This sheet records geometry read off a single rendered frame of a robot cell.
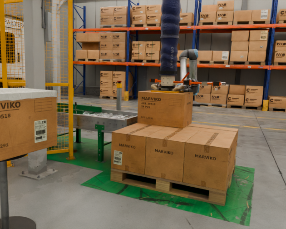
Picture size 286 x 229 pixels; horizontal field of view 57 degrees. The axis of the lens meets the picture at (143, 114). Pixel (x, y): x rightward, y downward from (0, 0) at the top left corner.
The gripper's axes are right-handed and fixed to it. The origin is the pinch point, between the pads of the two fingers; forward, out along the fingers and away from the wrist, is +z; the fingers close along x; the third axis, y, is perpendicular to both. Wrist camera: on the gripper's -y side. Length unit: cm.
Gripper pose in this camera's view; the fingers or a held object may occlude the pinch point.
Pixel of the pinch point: (189, 82)
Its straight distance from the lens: 330.1
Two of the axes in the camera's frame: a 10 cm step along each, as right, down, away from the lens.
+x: 0.4, -9.9, -1.5
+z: -4.1, 1.2, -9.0
